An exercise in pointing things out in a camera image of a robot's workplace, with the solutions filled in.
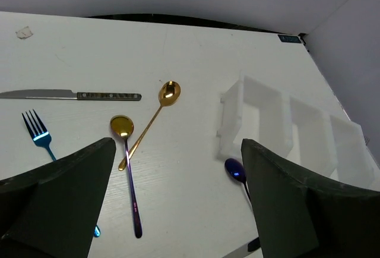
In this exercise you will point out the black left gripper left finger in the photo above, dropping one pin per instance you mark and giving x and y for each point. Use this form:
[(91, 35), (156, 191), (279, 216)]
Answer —
[(52, 210)]

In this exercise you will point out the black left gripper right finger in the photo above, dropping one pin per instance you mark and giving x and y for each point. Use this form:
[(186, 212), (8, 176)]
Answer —
[(300, 213)]

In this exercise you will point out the silver knife dark patterned handle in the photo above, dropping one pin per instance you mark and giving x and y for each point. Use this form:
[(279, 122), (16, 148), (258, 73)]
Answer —
[(62, 94)]

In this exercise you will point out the dark blue purple spoon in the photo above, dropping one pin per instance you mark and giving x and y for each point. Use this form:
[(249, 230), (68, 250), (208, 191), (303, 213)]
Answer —
[(236, 171)]

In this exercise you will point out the white three-compartment tray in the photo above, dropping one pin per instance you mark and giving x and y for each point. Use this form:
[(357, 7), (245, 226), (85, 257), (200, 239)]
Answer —
[(295, 130)]

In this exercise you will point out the long gold spoon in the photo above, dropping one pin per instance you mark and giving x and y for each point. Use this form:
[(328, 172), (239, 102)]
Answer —
[(167, 96)]

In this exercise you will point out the blue label sticker right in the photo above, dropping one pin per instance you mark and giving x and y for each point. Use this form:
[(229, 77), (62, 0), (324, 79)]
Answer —
[(289, 38)]

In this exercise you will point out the torn white tape scrap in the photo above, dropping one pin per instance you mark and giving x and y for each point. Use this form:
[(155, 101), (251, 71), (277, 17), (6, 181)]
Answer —
[(24, 33)]

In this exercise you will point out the gold bowl purple handle spoon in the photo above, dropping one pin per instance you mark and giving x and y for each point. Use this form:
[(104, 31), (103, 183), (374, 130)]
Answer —
[(124, 127)]

